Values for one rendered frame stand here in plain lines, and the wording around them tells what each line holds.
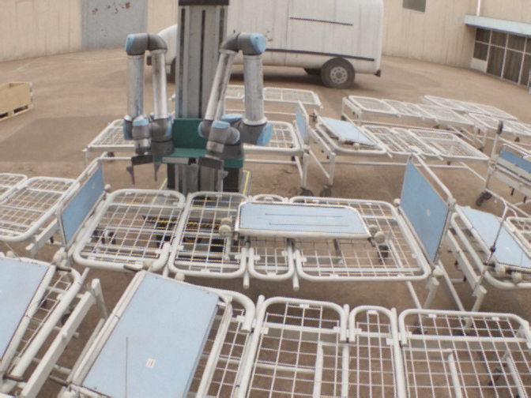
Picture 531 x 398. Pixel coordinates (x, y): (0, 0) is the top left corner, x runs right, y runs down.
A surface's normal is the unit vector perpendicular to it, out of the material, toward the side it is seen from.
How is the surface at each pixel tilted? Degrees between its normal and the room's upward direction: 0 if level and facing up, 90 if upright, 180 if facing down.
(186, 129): 90
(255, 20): 89
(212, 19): 90
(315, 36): 89
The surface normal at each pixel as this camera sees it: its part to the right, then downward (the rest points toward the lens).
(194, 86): -0.07, 0.46
